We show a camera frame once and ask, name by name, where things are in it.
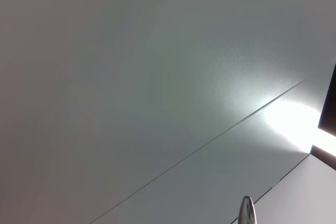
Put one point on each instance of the silver clear pen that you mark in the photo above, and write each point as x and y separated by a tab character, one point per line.
247	211

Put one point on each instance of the dark ceiling light fixture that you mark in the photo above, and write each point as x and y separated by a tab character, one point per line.
329	108

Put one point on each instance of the dark brown ceiling trim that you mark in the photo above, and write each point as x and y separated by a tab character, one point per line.
325	155

